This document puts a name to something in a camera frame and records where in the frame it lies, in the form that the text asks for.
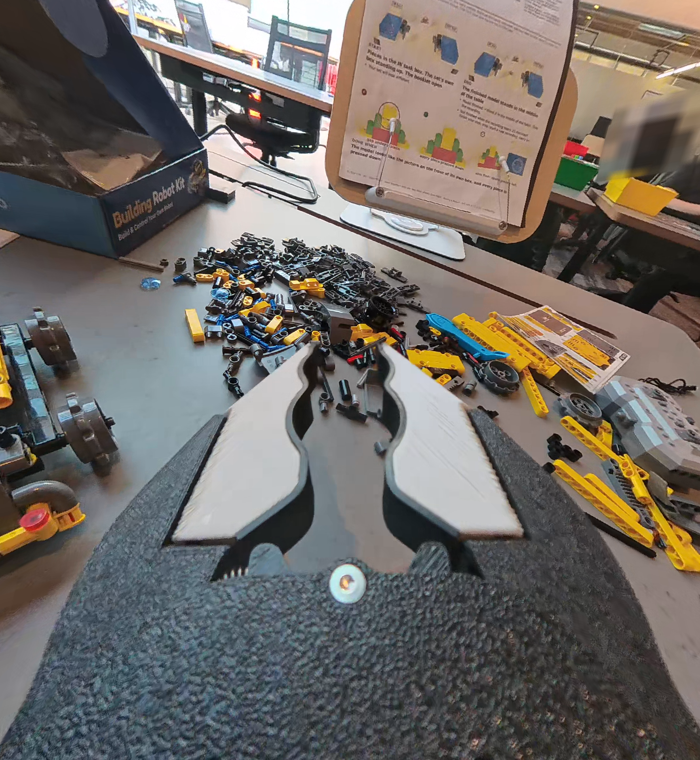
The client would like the yellow long beam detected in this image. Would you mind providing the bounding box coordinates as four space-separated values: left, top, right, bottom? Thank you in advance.
519 368 550 418

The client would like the pile of toy building pieces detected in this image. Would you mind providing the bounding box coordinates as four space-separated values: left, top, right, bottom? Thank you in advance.
172 232 476 416

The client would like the black office chair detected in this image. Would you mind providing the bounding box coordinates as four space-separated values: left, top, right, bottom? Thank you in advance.
225 15 333 167

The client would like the green storage bin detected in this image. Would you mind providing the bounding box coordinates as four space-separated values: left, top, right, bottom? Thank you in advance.
555 157 599 191

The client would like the yellow storage bin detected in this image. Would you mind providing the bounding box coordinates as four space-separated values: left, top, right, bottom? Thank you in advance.
604 176 679 216

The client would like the dark blue cardboard kit box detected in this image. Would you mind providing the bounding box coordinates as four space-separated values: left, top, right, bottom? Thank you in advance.
0 0 209 259

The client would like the grey desk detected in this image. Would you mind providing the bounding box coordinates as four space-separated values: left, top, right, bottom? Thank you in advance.
0 133 700 760

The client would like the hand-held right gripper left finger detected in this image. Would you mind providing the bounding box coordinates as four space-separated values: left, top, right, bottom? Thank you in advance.
171 343 327 565

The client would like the wooden document stand with sheet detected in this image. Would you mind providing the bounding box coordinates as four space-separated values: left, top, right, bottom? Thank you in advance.
325 0 579 260

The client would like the black axle rod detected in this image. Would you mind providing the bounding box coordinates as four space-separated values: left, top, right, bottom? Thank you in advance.
584 512 658 559

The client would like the wood-edged background desk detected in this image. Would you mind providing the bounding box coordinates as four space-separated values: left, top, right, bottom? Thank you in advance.
115 6 334 114
549 184 700 265

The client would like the black cross connector piece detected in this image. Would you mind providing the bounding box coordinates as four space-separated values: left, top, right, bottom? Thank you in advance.
546 433 582 463

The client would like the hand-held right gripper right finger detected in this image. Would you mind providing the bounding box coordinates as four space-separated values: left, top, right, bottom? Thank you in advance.
377 344 525 559

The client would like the blue brick separator tool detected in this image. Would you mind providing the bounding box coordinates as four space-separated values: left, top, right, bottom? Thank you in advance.
424 313 508 363

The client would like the yellow perforated frame piece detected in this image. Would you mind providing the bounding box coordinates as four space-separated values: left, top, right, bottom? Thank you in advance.
483 312 561 381
452 313 532 372

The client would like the yellow grey sticker sheet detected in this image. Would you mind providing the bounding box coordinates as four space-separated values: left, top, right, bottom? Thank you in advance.
495 306 631 393

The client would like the yellow curved panel piece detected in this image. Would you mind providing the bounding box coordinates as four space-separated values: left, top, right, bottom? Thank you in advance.
406 347 466 375

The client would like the dark grey wheel hub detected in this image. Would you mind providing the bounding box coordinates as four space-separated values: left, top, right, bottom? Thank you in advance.
479 359 522 395
558 392 603 425

